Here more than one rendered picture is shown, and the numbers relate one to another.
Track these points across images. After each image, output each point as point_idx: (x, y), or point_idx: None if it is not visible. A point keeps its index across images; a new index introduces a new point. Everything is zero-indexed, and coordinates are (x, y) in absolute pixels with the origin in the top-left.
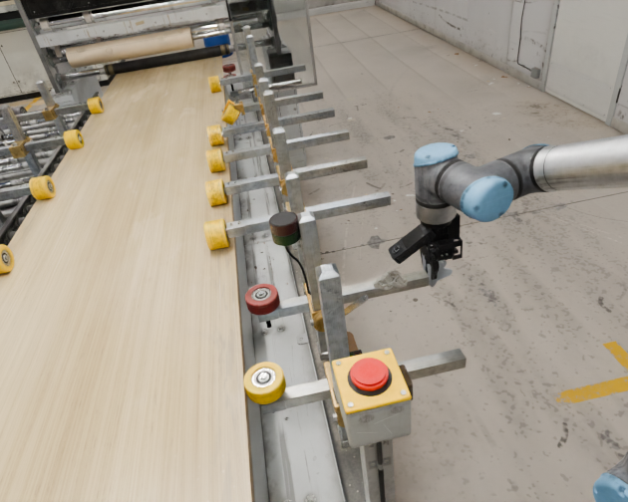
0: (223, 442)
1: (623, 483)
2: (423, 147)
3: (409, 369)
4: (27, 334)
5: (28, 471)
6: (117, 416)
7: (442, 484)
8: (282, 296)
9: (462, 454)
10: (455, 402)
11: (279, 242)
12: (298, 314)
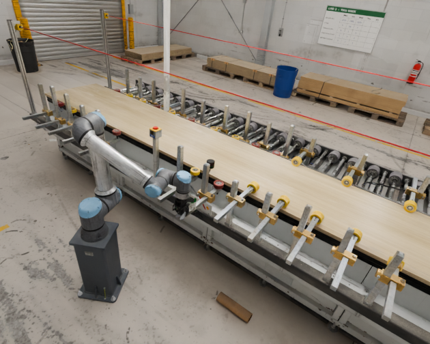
0: (190, 161)
1: (117, 188)
2: (188, 175)
3: (169, 191)
4: (257, 159)
5: (216, 149)
6: (213, 157)
7: (168, 284)
8: None
9: (166, 299)
10: (179, 321)
11: None
12: None
